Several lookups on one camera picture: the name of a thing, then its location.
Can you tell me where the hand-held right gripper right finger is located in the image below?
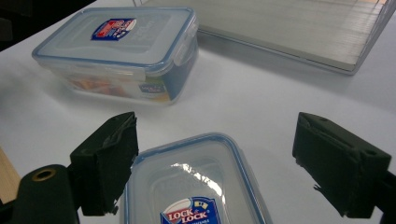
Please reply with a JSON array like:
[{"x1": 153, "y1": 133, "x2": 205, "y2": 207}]
[{"x1": 291, "y1": 111, "x2": 392, "y2": 219}]

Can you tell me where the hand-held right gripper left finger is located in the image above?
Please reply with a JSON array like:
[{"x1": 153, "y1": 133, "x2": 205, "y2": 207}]
[{"x1": 68, "y1": 111, "x2": 140, "y2": 217}]

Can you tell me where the clear blue-rimmed food container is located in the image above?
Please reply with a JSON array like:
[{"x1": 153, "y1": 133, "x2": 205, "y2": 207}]
[{"x1": 120, "y1": 133, "x2": 275, "y2": 224}]

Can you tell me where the clear container with orange insert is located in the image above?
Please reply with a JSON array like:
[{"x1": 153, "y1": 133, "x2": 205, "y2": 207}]
[{"x1": 31, "y1": 7, "x2": 200, "y2": 106}]

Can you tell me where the white wire shelf rack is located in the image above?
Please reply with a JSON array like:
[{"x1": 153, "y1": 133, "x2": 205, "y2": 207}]
[{"x1": 132, "y1": 0, "x2": 396, "y2": 77}]

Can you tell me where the pale table mat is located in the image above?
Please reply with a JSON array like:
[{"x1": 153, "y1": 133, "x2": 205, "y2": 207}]
[{"x1": 0, "y1": 0, "x2": 396, "y2": 224}]

